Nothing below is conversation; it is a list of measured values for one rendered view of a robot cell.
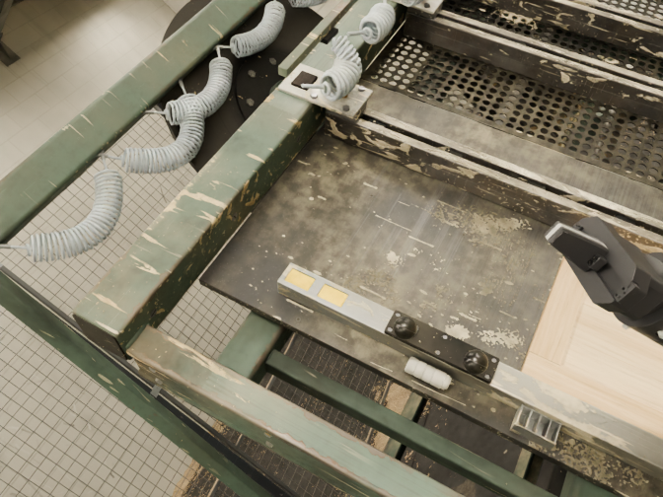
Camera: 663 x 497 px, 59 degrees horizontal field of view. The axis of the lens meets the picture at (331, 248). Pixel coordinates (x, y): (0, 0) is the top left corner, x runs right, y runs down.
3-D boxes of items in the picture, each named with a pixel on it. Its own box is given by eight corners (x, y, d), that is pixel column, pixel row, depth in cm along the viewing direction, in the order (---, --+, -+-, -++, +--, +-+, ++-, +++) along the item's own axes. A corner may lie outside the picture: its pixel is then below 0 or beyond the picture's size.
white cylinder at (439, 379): (403, 373, 105) (444, 394, 103) (405, 366, 102) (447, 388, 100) (409, 360, 106) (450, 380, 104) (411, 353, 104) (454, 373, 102)
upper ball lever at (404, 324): (415, 343, 105) (409, 344, 92) (396, 334, 106) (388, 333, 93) (424, 323, 105) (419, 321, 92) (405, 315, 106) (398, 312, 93)
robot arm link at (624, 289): (582, 330, 58) (661, 374, 62) (661, 262, 53) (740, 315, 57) (540, 256, 68) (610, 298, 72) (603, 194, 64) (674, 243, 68)
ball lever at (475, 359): (479, 374, 102) (482, 380, 89) (459, 364, 103) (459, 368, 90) (488, 354, 102) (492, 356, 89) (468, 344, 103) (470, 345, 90)
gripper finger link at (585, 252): (564, 219, 58) (607, 247, 60) (541, 243, 59) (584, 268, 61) (570, 228, 57) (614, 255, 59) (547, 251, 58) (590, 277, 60)
